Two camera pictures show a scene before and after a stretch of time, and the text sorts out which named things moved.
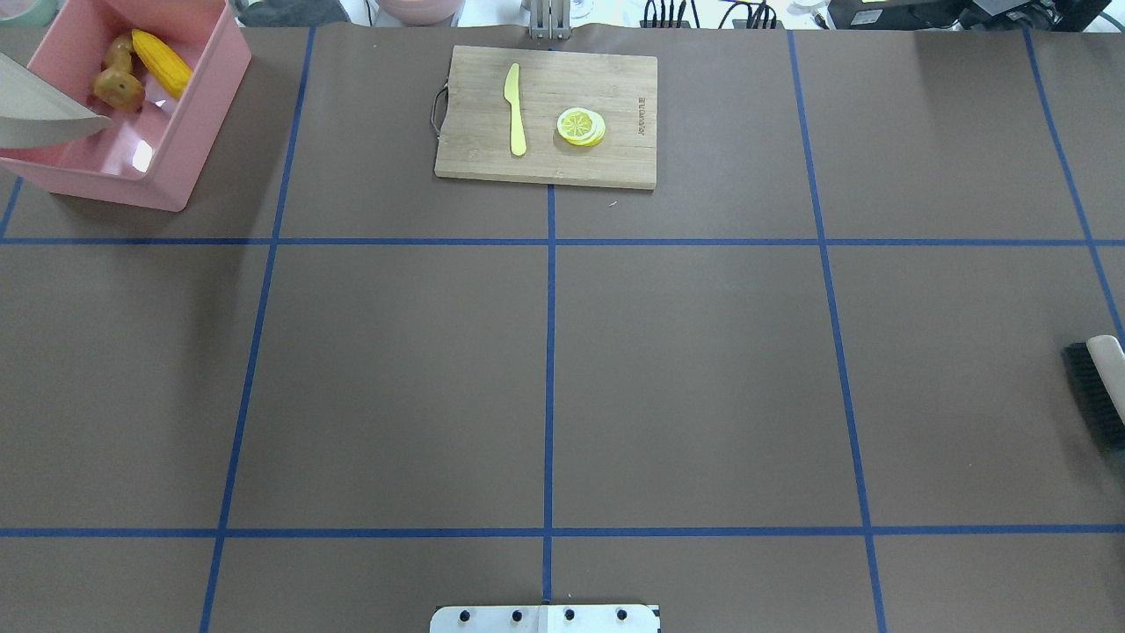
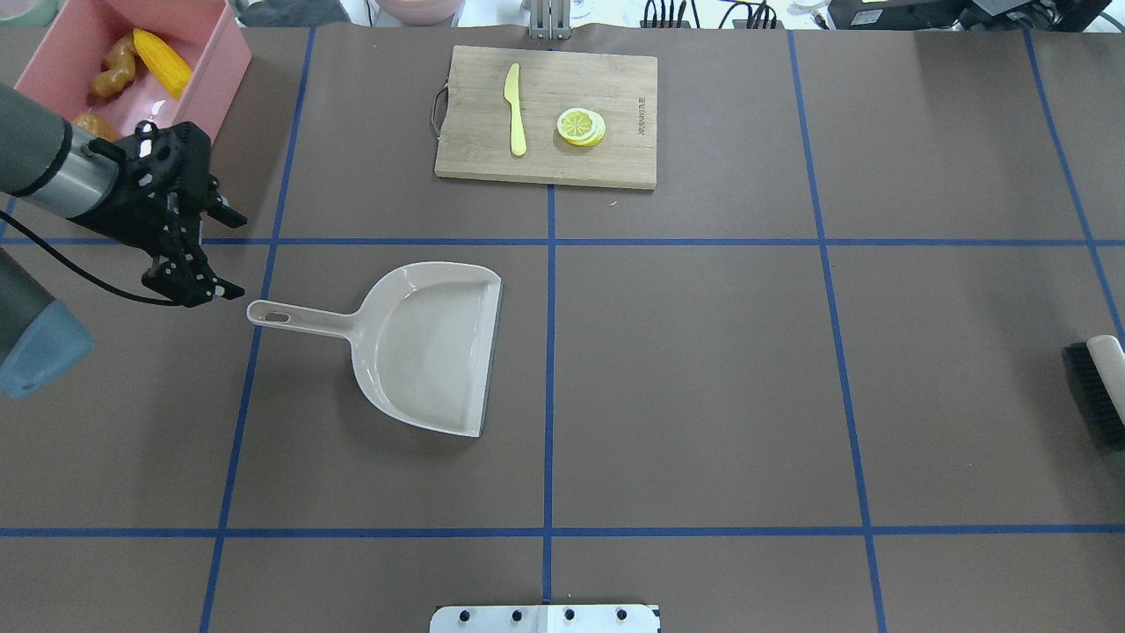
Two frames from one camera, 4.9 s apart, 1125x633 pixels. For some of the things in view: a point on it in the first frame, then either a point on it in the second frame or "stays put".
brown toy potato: (120, 89) to (96, 127)
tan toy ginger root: (119, 56) stays put
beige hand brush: (1096, 373) stays put
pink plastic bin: (152, 157) stays put
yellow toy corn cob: (169, 70) stays put
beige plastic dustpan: (35, 112) to (421, 342)
